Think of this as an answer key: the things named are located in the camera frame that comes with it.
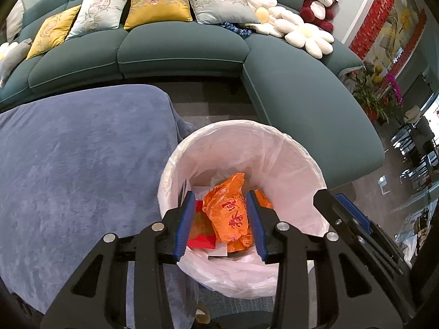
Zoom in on light grey cushion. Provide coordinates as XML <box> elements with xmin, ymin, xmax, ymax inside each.
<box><xmin>189</xmin><ymin>0</ymin><xmax>259</xmax><ymax>25</ymax></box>
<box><xmin>66</xmin><ymin>0</ymin><xmax>128</xmax><ymax>40</ymax></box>

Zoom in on blue grey table cloth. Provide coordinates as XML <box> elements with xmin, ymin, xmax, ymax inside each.
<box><xmin>1</xmin><ymin>85</ymin><xmax>198</xmax><ymax>328</ymax></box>

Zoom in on white flower pillow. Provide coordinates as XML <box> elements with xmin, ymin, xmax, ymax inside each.
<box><xmin>244</xmin><ymin>0</ymin><xmax>304</xmax><ymax>38</ymax></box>
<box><xmin>284</xmin><ymin>23</ymin><xmax>335</xmax><ymax>59</ymax></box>

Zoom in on red wall decoration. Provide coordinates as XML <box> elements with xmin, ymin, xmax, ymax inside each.
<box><xmin>350</xmin><ymin>0</ymin><xmax>427</xmax><ymax>76</ymax></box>

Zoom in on yellow cushion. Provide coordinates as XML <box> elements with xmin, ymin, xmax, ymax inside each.
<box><xmin>26</xmin><ymin>4</ymin><xmax>81</xmax><ymax>60</ymax></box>
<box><xmin>123</xmin><ymin>0</ymin><xmax>193</xmax><ymax>30</ymax></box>

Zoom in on light grey cushion right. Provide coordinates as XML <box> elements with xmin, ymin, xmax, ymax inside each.
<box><xmin>189</xmin><ymin>0</ymin><xmax>259</xmax><ymax>25</ymax></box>

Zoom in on red envelope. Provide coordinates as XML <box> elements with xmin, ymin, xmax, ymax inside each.
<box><xmin>187</xmin><ymin>200</ymin><xmax>216</xmax><ymax>250</ymax></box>

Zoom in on dark green curved sofa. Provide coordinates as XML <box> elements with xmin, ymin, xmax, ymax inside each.
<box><xmin>1</xmin><ymin>22</ymin><xmax>385</xmax><ymax>188</ymax></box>

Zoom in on yellow cushion centre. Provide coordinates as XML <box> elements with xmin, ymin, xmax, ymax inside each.
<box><xmin>123</xmin><ymin>0</ymin><xmax>193</xmax><ymax>30</ymax></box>

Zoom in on white lined trash bin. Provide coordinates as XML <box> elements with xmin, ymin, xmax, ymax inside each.
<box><xmin>158</xmin><ymin>120</ymin><xmax>330</xmax><ymax>299</ymax></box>

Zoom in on red white plush monkey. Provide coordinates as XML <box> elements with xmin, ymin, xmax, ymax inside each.
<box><xmin>300</xmin><ymin>0</ymin><xmax>339</xmax><ymax>33</ymax></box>

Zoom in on blue patterned cloth on sofa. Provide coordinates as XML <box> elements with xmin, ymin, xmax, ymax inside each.
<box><xmin>219</xmin><ymin>22</ymin><xmax>252</xmax><ymax>39</ymax></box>

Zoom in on orange plastic bag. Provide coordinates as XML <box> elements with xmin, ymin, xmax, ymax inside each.
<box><xmin>202</xmin><ymin>172</ymin><xmax>254</xmax><ymax>253</ymax></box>

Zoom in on light grey cushion left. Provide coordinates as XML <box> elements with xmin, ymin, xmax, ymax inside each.
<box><xmin>66</xmin><ymin>0</ymin><xmax>128</xmax><ymax>40</ymax></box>

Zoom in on potted flower plant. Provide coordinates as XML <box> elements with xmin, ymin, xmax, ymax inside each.
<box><xmin>344</xmin><ymin>61</ymin><xmax>403</xmax><ymax>125</ymax></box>

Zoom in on yellow cushion left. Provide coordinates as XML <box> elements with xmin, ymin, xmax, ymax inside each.
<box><xmin>26</xmin><ymin>4</ymin><xmax>81</xmax><ymax>60</ymax></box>

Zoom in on white flower pillow lower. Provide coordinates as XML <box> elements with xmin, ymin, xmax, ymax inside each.
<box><xmin>284</xmin><ymin>23</ymin><xmax>335</xmax><ymax>59</ymax></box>

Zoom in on white flower pillow upper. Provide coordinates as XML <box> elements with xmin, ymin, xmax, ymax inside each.
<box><xmin>244</xmin><ymin>0</ymin><xmax>304</xmax><ymax>38</ymax></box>

